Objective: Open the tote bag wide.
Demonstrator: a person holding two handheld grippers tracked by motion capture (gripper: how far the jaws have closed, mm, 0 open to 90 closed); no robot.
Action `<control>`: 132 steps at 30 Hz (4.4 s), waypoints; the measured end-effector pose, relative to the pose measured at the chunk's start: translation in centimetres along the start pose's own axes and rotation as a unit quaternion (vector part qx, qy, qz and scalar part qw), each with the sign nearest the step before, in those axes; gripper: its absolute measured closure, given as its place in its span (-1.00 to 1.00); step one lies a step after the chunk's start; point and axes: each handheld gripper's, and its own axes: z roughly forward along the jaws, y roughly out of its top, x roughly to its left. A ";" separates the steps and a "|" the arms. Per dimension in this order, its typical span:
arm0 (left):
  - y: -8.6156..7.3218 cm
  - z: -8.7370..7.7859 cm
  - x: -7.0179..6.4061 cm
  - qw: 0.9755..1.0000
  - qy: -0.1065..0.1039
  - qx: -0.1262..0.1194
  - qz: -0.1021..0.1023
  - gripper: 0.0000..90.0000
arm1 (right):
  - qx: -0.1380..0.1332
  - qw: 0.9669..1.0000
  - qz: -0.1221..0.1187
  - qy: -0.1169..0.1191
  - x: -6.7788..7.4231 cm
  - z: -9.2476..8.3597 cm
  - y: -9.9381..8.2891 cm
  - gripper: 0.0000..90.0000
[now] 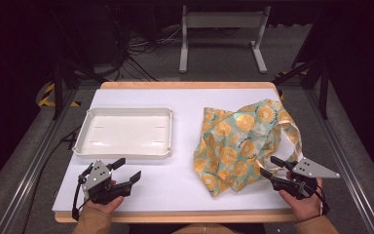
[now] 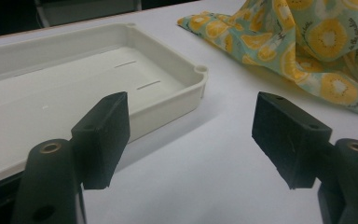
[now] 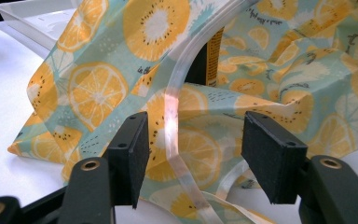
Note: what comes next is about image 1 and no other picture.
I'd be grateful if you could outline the yellow-black hazard tape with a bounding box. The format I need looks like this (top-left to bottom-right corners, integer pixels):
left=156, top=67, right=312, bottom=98
left=276, top=69, right=308, bottom=100
left=38, top=82, right=81, bottom=108

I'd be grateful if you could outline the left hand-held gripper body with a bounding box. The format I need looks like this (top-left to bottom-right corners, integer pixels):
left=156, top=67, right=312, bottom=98
left=77, top=159, right=133, bottom=206

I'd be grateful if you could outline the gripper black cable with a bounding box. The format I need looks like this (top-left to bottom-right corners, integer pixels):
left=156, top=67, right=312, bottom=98
left=315, top=183, right=330, bottom=217
left=71, top=175, right=91, bottom=222

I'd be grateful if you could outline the black cable beside table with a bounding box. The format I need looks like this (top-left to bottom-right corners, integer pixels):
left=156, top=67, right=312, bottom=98
left=20, top=125, right=82, bottom=234

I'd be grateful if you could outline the white metal stand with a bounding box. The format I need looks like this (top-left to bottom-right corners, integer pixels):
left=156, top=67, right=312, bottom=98
left=178, top=4, right=272, bottom=74

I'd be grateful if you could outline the aluminium floor rail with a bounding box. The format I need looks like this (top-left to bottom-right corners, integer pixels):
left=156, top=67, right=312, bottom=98
left=0, top=87, right=79, bottom=234
left=305, top=87, right=374, bottom=234

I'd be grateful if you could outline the white plastic tray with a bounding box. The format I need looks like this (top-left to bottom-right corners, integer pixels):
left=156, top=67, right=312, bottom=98
left=72, top=106, right=173, bottom=160

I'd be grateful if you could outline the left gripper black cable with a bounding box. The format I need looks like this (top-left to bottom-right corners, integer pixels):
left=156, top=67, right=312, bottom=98
left=71, top=175, right=91, bottom=222

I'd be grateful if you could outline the white table cover sheet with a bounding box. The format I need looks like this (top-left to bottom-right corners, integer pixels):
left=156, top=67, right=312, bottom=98
left=52, top=88, right=301, bottom=214

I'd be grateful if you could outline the person's left hand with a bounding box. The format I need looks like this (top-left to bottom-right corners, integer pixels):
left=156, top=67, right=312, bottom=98
left=84, top=194, right=125, bottom=215

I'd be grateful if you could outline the person's right hand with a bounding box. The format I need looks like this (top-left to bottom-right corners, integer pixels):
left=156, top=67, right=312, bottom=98
left=278, top=190, right=325, bottom=223

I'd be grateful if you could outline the tangle of floor cables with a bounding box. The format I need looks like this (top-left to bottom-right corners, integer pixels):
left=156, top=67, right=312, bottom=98
left=93, top=6, right=189, bottom=82

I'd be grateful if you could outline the black metal stand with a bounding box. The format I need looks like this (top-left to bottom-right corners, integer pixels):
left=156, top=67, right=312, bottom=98
left=50, top=9, right=108, bottom=120
left=272, top=9, right=332, bottom=120

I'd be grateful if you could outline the person's lap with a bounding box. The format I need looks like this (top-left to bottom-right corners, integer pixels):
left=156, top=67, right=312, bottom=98
left=171, top=223, right=238, bottom=234

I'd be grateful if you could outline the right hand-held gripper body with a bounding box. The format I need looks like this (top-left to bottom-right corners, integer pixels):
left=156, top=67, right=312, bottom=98
left=270, top=156, right=341, bottom=201

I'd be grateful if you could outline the orange-print fabric bag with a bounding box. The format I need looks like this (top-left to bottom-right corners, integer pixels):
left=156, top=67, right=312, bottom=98
left=193, top=98, right=303, bottom=198

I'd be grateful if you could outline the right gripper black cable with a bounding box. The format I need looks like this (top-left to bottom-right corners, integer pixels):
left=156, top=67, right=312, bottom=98
left=315, top=183, right=330, bottom=217

